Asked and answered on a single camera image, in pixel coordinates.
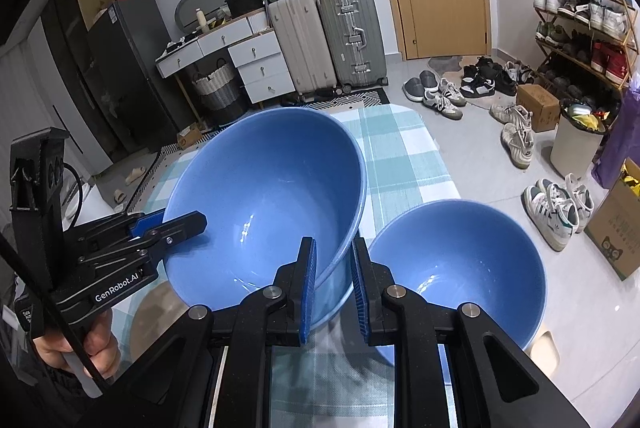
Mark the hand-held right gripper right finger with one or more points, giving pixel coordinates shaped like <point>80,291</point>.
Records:
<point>360,293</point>

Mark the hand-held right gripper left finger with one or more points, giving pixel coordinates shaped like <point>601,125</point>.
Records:
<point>307,293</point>

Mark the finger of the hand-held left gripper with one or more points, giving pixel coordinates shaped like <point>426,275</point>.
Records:
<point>147,223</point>
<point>187,225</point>

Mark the blue bowl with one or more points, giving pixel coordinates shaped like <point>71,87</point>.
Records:
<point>260,198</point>
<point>460,273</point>

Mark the person's left hand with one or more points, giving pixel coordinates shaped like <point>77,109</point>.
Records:
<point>102,348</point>

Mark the beige slipper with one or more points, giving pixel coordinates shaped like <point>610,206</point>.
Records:
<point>121,199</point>
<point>136,174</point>

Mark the small open cardboard box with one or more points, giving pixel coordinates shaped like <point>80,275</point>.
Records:
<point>189,137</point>

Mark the woven laundry basket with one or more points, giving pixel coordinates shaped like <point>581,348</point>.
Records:
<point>215,93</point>

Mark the teal checked tablecloth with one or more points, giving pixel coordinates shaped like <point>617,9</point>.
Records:
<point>400,148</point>

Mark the black refrigerator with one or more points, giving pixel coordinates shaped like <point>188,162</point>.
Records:
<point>125,73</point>

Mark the white drawer dresser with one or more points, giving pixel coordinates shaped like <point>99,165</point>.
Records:
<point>250,53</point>

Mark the beige rounded object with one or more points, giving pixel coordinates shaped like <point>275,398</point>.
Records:
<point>544,353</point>

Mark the patterned floor rug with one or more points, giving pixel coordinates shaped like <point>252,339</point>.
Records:
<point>360,97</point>

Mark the white bottle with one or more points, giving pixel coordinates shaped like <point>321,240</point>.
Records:
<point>202,21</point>

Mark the beige suitcase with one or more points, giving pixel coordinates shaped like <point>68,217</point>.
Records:
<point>300,43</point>

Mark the scattered sneakers group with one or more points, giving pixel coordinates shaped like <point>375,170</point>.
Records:
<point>515,138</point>

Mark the grey doormat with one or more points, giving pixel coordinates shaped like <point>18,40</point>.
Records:
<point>445,64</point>

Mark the silver suitcase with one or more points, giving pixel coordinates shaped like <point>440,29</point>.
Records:
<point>350,33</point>

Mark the white trash bin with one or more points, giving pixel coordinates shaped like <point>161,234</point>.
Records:
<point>575,148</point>

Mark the printed cardboard box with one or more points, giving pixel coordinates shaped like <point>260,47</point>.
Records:
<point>617,228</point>

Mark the purple bag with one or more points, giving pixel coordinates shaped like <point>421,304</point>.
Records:
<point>620,143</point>

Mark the wooden shoe rack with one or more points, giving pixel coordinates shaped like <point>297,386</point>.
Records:
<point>620,43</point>

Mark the rows of assorted shoes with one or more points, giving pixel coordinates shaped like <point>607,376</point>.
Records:
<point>600,18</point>

